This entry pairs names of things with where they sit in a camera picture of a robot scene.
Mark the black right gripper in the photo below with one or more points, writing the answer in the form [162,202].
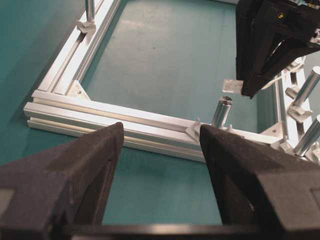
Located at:
[270,35]

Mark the silver metal pin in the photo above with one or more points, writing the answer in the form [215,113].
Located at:
[90,10]
[308,86]
[312,134]
[222,111]

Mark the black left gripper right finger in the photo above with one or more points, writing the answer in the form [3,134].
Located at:
[272,192]

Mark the aluminium extrusion frame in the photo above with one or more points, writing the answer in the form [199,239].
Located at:
[61,105]

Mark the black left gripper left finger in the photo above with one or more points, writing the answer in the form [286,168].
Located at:
[63,185]

